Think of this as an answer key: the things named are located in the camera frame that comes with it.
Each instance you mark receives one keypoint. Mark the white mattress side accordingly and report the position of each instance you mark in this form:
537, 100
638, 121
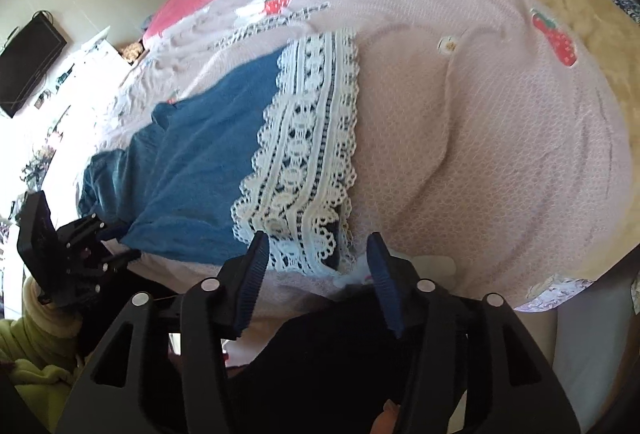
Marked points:
590, 354

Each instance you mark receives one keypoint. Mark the person's dark clothing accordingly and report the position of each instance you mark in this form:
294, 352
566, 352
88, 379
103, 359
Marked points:
325, 364

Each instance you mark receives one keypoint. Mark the person's right hand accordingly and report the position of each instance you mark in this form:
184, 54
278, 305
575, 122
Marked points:
387, 419

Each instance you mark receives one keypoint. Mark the pink strawberry print bed sheet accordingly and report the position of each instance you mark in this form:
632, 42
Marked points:
475, 138

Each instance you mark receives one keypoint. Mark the white desk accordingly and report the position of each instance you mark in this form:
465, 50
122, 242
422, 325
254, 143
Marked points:
97, 58

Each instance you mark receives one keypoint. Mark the blue denim pants white lace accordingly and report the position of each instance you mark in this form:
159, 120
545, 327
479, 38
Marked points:
200, 163

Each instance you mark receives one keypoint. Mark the beige plush blanket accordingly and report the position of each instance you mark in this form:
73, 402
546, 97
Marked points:
602, 43

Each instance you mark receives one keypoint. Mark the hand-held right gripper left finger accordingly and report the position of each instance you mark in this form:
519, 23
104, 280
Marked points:
251, 281

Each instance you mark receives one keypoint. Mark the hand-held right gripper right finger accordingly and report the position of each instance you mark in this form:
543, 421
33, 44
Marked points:
386, 286

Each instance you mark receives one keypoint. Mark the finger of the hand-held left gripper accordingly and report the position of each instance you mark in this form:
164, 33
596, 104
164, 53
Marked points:
114, 230
122, 259

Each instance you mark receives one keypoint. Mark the black wall television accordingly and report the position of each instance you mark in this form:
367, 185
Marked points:
27, 63

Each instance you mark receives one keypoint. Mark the blue floral cloth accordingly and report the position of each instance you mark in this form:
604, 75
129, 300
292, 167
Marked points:
622, 1

